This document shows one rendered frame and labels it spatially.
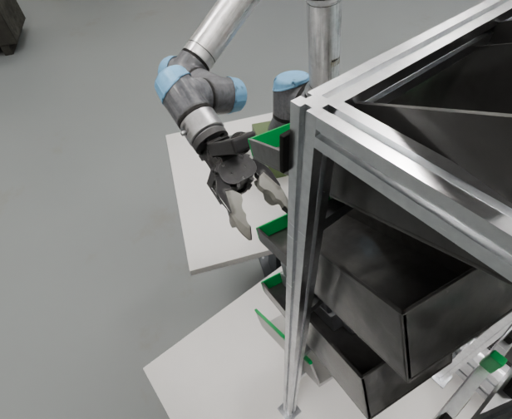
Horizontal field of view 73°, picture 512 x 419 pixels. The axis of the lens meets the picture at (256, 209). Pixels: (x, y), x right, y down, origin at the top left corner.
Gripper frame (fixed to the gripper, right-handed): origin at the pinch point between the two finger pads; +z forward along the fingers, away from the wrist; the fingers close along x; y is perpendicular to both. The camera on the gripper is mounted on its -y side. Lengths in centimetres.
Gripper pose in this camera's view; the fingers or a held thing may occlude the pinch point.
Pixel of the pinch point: (270, 221)
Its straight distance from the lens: 60.6
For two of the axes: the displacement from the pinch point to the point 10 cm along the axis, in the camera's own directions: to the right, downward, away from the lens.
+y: -2.6, 3.6, 8.9
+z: 5.4, 8.2, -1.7
